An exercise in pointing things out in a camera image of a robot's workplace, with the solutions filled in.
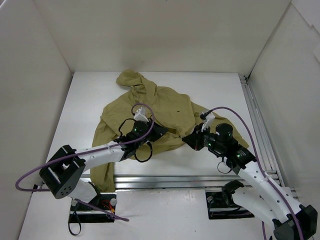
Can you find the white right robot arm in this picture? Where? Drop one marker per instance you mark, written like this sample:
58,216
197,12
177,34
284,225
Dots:
265,199

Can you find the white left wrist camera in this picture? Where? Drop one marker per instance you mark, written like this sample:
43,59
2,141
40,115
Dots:
140,115

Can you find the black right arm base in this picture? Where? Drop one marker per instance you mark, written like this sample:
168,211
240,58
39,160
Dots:
220,204

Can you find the olive yellow hooded jacket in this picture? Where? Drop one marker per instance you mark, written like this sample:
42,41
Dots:
172,110

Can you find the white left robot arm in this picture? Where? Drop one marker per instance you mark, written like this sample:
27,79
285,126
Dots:
64,178

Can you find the aluminium front rail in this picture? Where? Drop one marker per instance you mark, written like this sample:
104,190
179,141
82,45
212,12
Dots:
157,182

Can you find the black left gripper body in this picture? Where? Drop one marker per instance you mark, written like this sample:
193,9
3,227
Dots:
155,131

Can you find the aluminium rail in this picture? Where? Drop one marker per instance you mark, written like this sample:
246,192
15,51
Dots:
157,182
262,140

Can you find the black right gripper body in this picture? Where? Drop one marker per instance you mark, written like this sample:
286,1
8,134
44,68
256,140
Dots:
196,138

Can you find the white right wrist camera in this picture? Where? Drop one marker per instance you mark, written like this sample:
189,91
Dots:
208,118

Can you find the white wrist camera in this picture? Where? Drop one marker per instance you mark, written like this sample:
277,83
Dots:
140,115
208,118

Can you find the aluminium right side rail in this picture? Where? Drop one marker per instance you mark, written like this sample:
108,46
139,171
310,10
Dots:
262,140

